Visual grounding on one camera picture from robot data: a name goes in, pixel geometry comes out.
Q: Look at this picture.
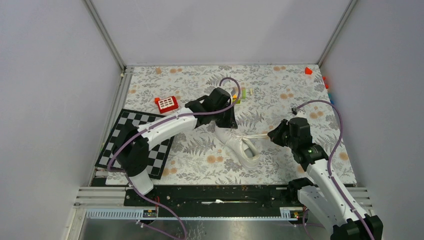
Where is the white sneaker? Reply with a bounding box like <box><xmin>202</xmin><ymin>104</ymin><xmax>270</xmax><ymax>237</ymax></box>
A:
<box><xmin>214</xmin><ymin>126</ymin><xmax>268</xmax><ymax>170</ymax></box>

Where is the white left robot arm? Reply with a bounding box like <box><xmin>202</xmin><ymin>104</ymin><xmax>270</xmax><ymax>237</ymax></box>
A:
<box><xmin>107</xmin><ymin>87</ymin><xmax>236</xmax><ymax>206</ymax></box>

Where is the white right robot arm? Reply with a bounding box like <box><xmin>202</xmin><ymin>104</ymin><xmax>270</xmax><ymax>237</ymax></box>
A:
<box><xmin>267</xmin><ymin>117</ymin><xmax>384</xmax><ymax>240</ymax></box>

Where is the green toy brick stack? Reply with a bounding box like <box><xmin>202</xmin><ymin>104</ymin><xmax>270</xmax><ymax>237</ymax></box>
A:
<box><xmin>232</xmin><ymin>95</ymin><xmax>242</xmax><ymax>104</ymax></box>

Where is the floral patterned table mat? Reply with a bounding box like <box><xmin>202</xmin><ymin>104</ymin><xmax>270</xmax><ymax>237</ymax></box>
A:
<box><xmin>124</xmin><ymin>65</ymin><xmax>357</xmax><ymax>185</ymax></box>

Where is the blue toy piece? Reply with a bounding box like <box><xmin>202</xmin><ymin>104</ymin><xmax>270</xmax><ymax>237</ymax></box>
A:
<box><xmin>328</xmin><ymin>93</ymin><xmax>335</xmax><ymax>105</ymax></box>

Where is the red white grid toy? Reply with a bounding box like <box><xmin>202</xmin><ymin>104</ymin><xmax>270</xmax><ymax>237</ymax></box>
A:
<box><xmin>154</xmin><ymin>96</ymin><xmax>179</xmax><ymax>114</ymax></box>

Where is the red triangular block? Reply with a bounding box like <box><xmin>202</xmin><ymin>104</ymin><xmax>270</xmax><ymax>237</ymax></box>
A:
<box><xmin>304</xmin><ymin>67</ymin><xmax>313</xmax><ymax>75</ymax></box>

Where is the black white chessboard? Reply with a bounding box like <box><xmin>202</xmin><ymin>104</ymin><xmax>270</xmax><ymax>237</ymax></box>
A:
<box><xmin>95</xmin><ymin>108</ymin><xmax>174</xmax><ymax>180</ymax></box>

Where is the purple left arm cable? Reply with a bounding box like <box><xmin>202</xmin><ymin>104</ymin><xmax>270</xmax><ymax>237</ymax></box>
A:
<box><xmin>106</xmin><ymin>77</ymin><xmax>242</xmax><ymax>240</ymax></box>

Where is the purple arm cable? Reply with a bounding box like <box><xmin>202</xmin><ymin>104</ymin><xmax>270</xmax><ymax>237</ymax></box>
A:
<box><xmin>106</xmin><ymin>77</ymin><xmax>242</xmax><ymax>240</ymax></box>
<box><xmin>291</xmin><ymin>99</ymin><xmax>377</xmax><ymax>240</ymax></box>

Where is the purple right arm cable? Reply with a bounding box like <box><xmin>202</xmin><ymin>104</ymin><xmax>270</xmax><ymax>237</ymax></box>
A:
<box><xmin>291</xmin><ymin>99</ymin><xmax>377</xmax><ymax>240</ymax></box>

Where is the grey slotted cable duct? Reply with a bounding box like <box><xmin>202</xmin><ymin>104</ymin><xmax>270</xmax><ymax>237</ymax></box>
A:
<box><xmin>86</xmin><ymin>205</ymin><xmax>303</xmax><ymax>221</ymax></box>

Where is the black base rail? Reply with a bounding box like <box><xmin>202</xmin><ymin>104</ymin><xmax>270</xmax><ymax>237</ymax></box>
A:
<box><xmin>123</xmin><ymin>184</ymin><xmax>306</xmax><ymax>214</ymax></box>

